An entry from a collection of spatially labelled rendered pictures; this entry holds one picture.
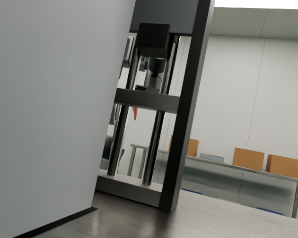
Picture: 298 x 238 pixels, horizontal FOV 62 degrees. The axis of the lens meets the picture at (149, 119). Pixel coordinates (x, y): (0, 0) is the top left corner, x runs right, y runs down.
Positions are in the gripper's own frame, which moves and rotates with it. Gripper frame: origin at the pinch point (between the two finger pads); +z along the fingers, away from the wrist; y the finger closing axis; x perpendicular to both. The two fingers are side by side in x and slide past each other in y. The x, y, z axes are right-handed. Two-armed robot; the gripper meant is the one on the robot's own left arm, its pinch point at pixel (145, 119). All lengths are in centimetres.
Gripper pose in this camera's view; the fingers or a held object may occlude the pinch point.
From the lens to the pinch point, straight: 70.3
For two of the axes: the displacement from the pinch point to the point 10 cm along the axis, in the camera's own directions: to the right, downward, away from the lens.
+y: 9.8, 2.0, 0.2
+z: -1.6, 8.1, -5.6
